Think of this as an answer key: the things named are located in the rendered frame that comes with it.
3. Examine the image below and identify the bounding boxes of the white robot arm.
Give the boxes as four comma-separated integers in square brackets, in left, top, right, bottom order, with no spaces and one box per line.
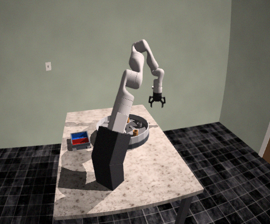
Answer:
[107,40,164,133]

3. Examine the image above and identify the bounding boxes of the grey round turntable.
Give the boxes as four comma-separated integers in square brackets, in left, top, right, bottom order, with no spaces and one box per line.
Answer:
[96,114,149,150]

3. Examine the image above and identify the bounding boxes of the grey divided bin with blue and red compartments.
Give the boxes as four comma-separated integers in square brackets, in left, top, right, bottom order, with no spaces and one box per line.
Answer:
[70,130,91,151]

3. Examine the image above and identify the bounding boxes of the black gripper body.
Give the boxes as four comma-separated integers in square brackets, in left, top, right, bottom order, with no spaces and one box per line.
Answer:
[152,93,162,101]

